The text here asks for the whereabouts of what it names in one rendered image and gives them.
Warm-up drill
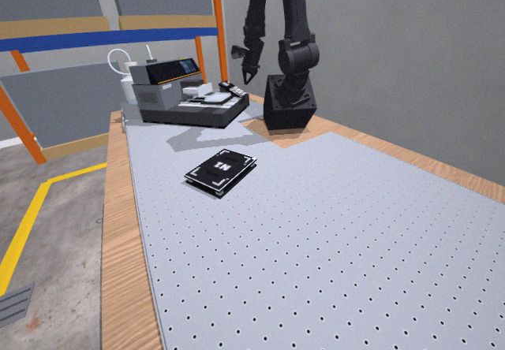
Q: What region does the black rectangular pad with white corner marks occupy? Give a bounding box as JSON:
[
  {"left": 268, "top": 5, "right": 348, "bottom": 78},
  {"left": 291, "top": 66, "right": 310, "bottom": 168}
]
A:
[{"left": 184, "top": 148, "right": 257, "bottom": 199}]

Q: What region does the white multi-well plate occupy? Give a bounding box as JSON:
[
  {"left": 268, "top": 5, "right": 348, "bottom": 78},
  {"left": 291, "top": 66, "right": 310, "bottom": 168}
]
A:
[{"left": 204, "top": 92, "right": 231, "bottom": 102}]

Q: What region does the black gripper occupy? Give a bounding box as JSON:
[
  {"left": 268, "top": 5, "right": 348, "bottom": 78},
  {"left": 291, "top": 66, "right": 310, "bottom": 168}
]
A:
[{"left": 241, "top": 50, "right": 261, "bottom": 85}]

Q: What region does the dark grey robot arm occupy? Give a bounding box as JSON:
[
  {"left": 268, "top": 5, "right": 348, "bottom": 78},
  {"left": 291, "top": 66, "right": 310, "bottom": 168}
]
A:
[{"left": 231, "top": 0, "right": 320, "bottom": 107}]

